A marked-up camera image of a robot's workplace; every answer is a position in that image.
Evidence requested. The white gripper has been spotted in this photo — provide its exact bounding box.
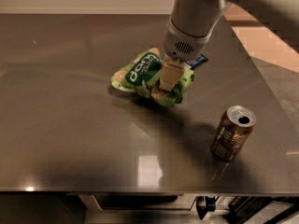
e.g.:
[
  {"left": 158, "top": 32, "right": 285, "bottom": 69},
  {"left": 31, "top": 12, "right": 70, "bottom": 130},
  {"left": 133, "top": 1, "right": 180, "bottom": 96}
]
[{"left": 160, "top": 21, "right": 211, "bottom": 91}]

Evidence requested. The green rice chip bag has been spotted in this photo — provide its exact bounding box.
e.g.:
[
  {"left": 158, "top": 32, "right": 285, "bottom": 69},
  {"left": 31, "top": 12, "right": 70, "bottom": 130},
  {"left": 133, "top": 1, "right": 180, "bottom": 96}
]
[{"left": 111, "top": 48, "right": 194, "bottom": 106}]

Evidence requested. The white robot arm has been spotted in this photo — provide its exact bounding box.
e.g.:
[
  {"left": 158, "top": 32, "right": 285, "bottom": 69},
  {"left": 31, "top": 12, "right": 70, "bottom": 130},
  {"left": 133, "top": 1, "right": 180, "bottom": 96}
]
[{"left": 160, "top": 0, "right": 299, "bottom": 91}]

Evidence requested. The dark blue rxbar wrapper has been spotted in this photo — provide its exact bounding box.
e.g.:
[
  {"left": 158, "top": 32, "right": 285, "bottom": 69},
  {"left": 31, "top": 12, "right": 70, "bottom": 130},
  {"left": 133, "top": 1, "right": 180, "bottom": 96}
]
[{"left": 185, "top": 54, "right": 208, "bottom": 69}]

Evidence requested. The brown soda can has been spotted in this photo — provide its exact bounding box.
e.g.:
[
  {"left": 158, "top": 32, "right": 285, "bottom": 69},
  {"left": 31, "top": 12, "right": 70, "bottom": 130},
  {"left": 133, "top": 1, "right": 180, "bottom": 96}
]
[{"left": 210, "top": 105, "right": 256, "bottom": 161}]

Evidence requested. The metal drawer under table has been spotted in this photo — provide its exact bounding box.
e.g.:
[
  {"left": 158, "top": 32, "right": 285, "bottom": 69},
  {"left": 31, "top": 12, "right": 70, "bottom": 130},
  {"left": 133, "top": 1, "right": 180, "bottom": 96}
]
[{"left": 78, "top": 194, "right": 195, "bottom": 212}]

